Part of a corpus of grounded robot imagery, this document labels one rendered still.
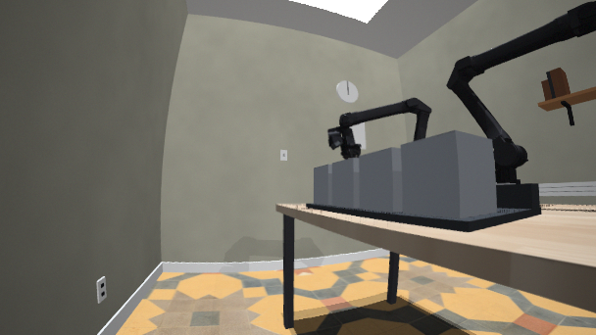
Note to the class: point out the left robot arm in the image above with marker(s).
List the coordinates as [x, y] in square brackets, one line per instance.
[508, 156]

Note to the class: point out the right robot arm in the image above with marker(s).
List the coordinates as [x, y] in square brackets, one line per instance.
[349, 119]

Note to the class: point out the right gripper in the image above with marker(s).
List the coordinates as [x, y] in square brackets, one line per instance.
[347, 153]

